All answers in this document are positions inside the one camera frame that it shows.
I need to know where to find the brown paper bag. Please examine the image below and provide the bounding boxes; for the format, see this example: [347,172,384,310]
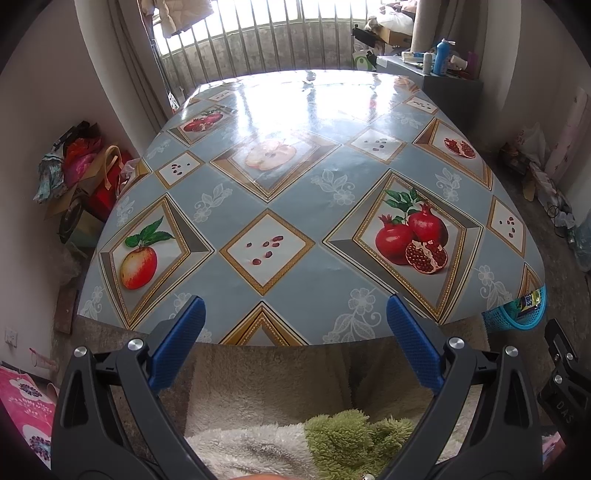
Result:
[44,185,94,223]

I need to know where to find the grey cabinet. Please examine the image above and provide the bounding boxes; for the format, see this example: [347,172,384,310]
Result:
[376,55,485,121]

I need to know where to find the blue detergent bottle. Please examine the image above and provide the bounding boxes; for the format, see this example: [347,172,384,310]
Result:
[431,38,456,77]

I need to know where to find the blue plastic basket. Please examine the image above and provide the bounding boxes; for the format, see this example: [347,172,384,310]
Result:
[481,285,549,332]

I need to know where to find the wooden board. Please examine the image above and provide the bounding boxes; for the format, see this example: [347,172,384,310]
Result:
[54,285,80,334]

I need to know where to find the green yellow snack packet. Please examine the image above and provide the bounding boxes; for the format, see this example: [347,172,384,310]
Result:
[517,290,544,319]

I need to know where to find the white and green fleece robe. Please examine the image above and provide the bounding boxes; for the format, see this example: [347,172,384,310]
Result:
[185,401,465,480]

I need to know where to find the blue water jug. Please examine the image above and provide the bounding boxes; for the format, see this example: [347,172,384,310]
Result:
[575,217,591,273]

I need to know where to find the small cardboard box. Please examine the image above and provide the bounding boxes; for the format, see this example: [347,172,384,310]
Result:
[369,27,414,48]

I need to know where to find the hanging beige garment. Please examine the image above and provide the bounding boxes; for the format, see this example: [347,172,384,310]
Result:
[154,0,218,38]

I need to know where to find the red bag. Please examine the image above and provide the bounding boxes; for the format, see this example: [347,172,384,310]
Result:
[92,145,136,223]

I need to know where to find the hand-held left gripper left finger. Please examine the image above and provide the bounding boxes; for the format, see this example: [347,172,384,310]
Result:
[51,295,219,480]

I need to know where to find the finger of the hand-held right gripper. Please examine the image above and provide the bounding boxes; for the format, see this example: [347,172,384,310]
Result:
[543,318,579,370]

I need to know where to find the table with fruit-print tablecloth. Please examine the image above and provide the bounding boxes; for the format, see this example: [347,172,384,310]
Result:
[76,69,548,348]

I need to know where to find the brown fleece cloth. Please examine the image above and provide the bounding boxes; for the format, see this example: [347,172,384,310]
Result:
[51,318,491,428]

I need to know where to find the beige curtain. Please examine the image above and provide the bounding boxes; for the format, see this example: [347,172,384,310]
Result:
[411,0,445,49]
[75,0,186,154]

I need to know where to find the patterned cloth bag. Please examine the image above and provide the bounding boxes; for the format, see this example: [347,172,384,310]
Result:
[33,150,71,205]

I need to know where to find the window railing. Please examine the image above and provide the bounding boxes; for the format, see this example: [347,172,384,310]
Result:
[152,0,385,89]

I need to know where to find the colourful bags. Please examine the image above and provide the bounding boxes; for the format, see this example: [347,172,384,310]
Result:
[62,121,105,186]

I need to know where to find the white plastic bag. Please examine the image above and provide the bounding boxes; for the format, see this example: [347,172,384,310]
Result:
[517,122,553,160]

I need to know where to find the pink paper roll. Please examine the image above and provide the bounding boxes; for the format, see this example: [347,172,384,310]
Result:
[553,87,591,188]

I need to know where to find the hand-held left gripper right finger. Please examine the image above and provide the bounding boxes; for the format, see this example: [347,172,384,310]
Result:
[369,293,543,480]

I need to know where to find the pink printed mat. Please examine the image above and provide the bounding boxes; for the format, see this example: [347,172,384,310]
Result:
[0,364,59,472]

